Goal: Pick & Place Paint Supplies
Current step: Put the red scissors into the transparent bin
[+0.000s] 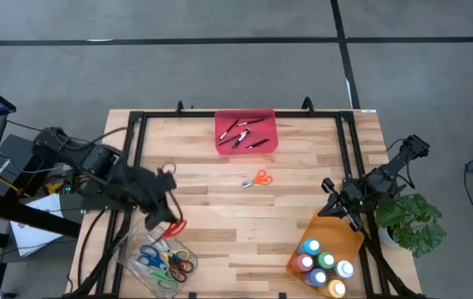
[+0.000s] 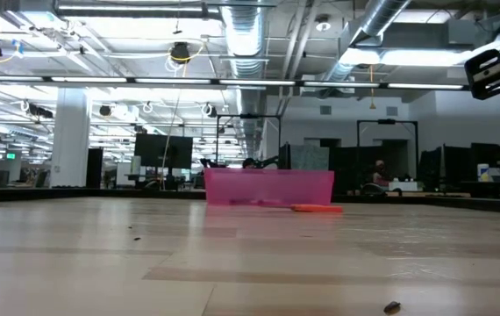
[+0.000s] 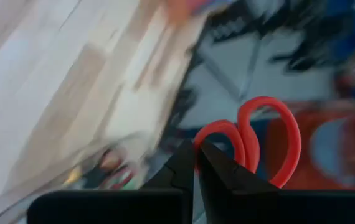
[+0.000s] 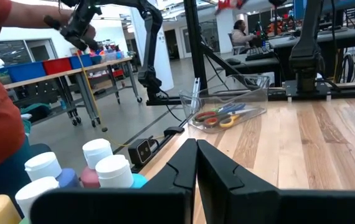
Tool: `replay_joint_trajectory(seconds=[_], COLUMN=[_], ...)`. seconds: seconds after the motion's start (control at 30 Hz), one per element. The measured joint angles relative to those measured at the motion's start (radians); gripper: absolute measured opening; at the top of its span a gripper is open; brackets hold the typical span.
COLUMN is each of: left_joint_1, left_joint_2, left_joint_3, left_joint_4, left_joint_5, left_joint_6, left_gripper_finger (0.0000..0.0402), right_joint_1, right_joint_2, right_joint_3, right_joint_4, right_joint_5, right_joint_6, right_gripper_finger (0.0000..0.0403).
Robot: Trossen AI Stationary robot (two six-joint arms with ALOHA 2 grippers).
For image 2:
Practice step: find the black desk monitors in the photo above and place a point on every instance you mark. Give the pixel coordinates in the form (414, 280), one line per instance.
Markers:
(487, 153)

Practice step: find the white canister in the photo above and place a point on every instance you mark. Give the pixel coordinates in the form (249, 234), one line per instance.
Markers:
(483, 172)

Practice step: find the person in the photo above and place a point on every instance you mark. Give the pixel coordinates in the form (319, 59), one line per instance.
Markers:
(248, 163)
(379, 172)

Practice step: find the dark office partition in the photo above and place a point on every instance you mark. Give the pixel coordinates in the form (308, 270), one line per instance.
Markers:
(346, 167)

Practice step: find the red plastic bin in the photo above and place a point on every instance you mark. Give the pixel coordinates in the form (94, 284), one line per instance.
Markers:
(272, 186)

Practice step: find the small black debris piece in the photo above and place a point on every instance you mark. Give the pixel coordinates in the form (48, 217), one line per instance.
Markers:
(391, 306)

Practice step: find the black monitor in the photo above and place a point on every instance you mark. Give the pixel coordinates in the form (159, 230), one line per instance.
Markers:
(162, 151)

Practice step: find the long ceiling light strip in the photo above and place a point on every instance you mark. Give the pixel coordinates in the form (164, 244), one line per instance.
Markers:
(87, 79)

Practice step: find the black cabinet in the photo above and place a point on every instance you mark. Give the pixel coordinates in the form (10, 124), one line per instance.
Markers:
(94, 169)

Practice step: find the white pillar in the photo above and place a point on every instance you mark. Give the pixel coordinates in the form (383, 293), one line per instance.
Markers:
(70, 140)

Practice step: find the silver spiral air duct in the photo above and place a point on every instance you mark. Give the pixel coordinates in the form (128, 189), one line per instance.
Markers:
(381, 13)

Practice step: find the black frame stand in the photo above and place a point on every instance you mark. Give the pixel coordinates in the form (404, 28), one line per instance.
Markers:
(387, 121)

